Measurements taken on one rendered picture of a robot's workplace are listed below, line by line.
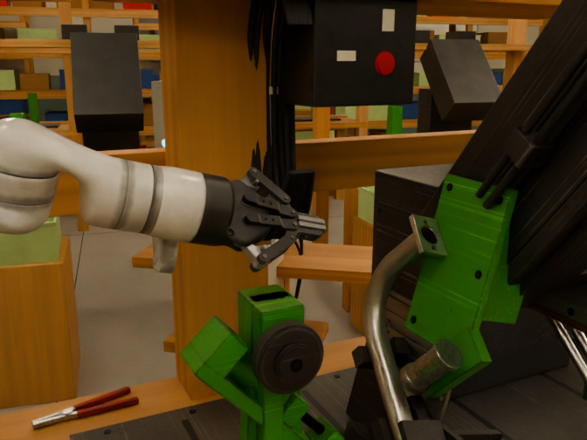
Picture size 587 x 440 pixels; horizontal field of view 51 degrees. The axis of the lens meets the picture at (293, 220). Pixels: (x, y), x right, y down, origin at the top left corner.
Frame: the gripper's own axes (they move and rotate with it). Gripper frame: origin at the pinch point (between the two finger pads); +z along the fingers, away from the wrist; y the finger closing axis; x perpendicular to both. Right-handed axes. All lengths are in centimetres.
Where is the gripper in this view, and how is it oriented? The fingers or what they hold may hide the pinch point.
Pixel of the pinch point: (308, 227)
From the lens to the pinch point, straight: 71.2
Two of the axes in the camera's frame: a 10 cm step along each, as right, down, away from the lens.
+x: -4.7, 5.2, 7.1
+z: 8.7, 1.6, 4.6
